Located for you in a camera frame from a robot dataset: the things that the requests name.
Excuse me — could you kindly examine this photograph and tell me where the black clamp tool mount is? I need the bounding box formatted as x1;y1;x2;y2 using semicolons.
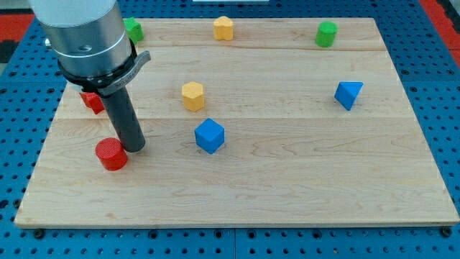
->
57;41;151;96

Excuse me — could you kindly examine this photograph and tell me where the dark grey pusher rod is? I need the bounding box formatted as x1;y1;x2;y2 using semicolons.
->
101;88;145;153

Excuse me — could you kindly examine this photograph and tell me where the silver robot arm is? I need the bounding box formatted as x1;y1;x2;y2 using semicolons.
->
29;0;151;153

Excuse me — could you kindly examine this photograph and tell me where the yellow hexagon block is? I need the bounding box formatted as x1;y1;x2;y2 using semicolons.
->
181;81;205;112

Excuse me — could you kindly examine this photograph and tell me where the red star block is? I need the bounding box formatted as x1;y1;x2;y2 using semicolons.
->
80;93;105;114

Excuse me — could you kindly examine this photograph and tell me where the red cylinder block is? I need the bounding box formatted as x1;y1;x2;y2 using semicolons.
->
95;137;128;171

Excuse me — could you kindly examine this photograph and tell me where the green star block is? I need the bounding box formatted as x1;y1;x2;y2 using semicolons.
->
124;17;144;45

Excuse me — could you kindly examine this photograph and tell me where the blue cube block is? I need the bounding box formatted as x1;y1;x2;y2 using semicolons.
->
194;118;225;155

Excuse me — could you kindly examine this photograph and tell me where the yellow heart block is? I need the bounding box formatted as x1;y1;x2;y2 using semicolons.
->
213;16;234;41

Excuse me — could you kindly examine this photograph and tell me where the wooden board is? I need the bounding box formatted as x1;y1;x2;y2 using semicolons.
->
14;18;459;229

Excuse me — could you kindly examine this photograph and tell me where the green cylinder block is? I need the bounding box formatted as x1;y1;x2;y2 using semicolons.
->
315;21;338;47

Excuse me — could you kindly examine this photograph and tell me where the blue triangle block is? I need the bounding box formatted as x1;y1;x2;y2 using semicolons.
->
334;81;364;111

